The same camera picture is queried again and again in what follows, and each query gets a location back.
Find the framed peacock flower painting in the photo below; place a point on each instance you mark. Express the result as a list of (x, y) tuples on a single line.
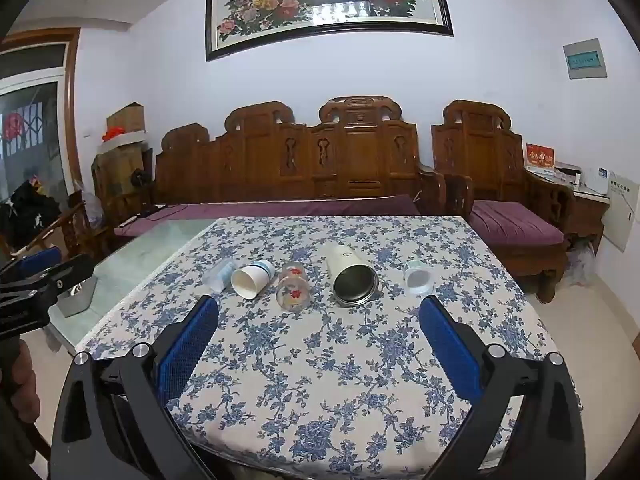
[(325, 0)]

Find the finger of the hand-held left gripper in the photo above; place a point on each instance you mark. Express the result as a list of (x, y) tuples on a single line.
[(70, 267), (40, 261)]

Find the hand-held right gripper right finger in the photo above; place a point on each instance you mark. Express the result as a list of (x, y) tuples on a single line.
[(450, 352)]

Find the wooden cabinet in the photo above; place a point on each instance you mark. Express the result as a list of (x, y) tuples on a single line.
[(112, 180)]

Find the dark clothes pile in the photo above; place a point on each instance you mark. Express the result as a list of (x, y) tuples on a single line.
[(27, 210)]

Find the wooden framed glass door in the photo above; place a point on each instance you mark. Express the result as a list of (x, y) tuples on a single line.
[(35, 125)]

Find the carved wooden sofa bench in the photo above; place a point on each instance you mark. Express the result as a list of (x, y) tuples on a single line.
[(350, 160)]

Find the red flower glass cup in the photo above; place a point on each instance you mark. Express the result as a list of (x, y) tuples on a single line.
[(295, 290)]

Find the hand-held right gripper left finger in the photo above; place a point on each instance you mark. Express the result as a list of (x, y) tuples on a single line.
[(190, 345)]

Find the carved wooden armchair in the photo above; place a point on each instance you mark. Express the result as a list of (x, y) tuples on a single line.
[(480, 160)]

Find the clear plastic bag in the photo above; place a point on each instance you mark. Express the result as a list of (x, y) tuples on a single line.
[(580, 265)]

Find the brown cardboard box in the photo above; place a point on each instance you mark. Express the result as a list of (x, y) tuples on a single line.
[(126, 117)]

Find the stainless steel thermos cup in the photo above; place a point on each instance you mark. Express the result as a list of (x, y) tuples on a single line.
[(345, 265)]

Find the person's left hand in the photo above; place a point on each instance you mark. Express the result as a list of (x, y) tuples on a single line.
[(17, 382)]

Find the blue floral tablecloth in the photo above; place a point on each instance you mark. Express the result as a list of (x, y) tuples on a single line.
[(310, 385)]

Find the grey wall electrical panel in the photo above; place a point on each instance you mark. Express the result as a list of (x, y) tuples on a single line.
[(584, 59)]

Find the white paper cup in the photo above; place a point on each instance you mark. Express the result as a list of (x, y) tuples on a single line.
[(250, 282)]

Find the clear plastic lid cup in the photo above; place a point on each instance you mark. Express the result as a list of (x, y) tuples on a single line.
[(417, 277)]

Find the metal box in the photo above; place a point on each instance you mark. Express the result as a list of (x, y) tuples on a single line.
[(77, 297)]

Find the red desk calendar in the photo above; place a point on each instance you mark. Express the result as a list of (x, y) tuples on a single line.
[(540, 156)]

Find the black fan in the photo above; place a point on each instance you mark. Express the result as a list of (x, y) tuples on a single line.
[(140, 180)]

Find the white wall cover panel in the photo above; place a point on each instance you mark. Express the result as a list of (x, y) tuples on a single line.
[(622, 210)]

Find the wooden chair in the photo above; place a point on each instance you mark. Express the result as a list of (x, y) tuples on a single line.
[(75, 230)]

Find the long purple seat cushion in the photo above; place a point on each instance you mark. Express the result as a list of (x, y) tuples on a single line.
[(280, 208)]

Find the white box device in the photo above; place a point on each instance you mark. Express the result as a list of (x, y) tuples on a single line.
[(596, 181)]

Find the square purple seat cushion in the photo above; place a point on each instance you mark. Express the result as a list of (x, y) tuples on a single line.
[(510, 225)]

